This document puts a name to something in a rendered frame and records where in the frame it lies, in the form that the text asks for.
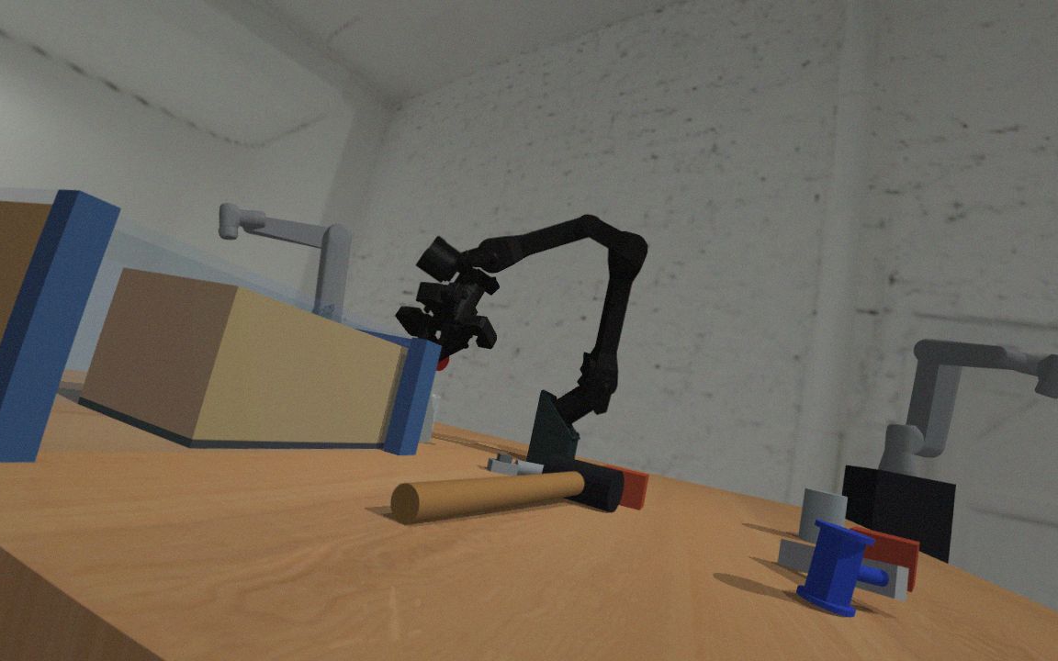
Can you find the wooden-handled mallet with black head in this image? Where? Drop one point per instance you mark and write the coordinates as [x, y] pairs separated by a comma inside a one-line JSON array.
[[562, 477]]

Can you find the orange-red cube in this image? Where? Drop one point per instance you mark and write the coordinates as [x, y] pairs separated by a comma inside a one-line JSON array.
[[894, 550], [635, 488]]

